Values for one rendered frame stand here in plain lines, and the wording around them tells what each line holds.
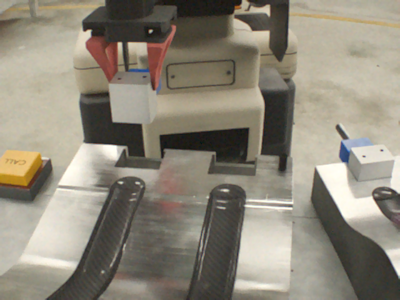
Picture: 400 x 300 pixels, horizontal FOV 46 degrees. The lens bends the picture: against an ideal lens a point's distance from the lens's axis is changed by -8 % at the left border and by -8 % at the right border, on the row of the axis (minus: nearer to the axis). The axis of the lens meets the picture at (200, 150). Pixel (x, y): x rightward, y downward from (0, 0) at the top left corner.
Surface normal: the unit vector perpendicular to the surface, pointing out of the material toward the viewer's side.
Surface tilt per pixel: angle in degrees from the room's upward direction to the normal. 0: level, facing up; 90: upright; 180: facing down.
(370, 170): 90
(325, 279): 0
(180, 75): 98
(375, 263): 90
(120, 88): 90
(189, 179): 0
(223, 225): 4
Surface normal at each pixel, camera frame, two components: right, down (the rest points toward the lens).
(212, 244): 0.11, -0.80
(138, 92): -0.17, 0.54
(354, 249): -0.99, 0.10
